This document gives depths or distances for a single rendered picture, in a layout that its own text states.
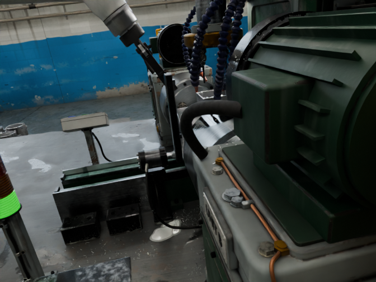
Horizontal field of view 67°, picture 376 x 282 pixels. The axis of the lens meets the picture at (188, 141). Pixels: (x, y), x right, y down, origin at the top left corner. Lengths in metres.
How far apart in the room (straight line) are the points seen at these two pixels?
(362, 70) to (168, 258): 0.69
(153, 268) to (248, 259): 0.53
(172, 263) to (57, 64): 6.23
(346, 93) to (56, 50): 6.63
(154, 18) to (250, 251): 6.23
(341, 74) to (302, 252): 0.16
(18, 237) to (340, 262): 0.66
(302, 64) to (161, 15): 6.18
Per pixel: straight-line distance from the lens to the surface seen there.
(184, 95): 1.15
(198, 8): 0.91
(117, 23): 0.92
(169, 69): 1.40
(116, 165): 1.06
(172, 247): 0.85
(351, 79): 0.24
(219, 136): 0.59
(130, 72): 6.53
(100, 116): 1.18
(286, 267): 0.29
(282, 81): 0.26
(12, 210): 0.73
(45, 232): 1.06
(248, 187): 0.38
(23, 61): 7.04
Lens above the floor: 1.37
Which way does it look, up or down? 23 degrees down
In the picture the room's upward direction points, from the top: 7 degrees counter-clockwise
